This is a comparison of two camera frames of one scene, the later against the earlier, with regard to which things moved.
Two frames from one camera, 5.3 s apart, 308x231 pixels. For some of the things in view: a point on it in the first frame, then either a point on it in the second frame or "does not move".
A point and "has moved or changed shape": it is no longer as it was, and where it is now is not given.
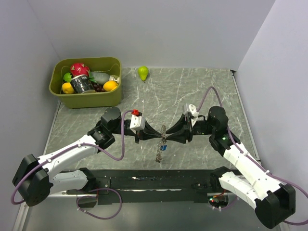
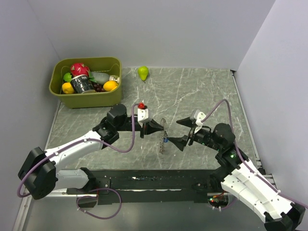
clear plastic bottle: (101, 78) does not move
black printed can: (82, 84) does not move
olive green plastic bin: (111, 66) does not move
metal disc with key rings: (159, 158) has moved or changed shape
